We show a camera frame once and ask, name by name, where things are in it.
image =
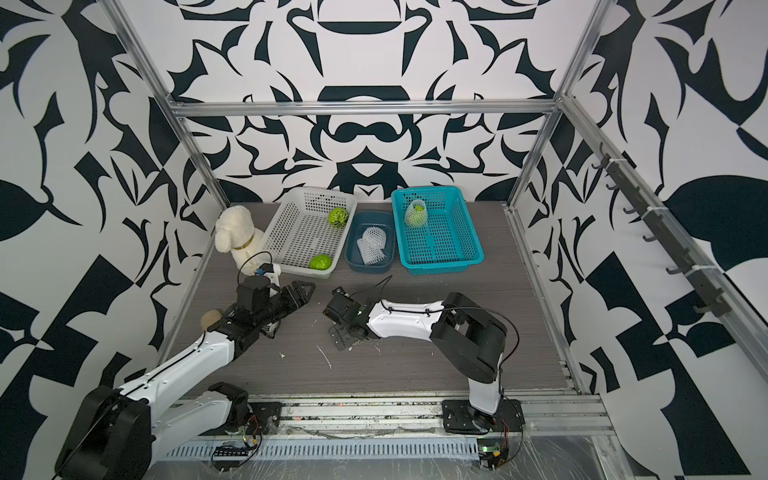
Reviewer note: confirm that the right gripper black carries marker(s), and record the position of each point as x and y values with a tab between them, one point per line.
340	337

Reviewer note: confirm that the black wall hook rail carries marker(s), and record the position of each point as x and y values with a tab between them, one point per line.
666	233

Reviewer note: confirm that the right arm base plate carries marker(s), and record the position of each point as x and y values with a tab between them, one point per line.
459	417

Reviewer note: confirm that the tan wooden cylinder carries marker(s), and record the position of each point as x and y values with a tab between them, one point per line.
210	320

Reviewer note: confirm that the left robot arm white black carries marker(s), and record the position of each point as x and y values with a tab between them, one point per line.
119	433

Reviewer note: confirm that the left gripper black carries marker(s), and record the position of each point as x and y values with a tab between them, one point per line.
288	292

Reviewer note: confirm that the right green circuit board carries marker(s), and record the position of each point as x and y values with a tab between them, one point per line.
492	452

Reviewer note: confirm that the teal perforated plastic basket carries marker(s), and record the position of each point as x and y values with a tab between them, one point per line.
448	243

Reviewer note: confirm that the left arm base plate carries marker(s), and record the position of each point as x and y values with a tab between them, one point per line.
255	417

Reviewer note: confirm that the dark blue plastic tub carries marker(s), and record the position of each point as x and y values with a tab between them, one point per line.
360	222

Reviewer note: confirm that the green custard apple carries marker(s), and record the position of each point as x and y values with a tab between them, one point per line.
321	262
338	217
417	217

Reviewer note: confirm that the white plush dog toy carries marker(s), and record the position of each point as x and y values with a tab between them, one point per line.
235	233

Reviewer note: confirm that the white foam net sleeve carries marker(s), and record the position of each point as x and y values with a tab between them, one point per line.
410	206

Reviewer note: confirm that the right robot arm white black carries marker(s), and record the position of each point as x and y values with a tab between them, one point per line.
470	337

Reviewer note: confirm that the white perforated plastic basket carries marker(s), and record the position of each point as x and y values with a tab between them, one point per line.
299	230

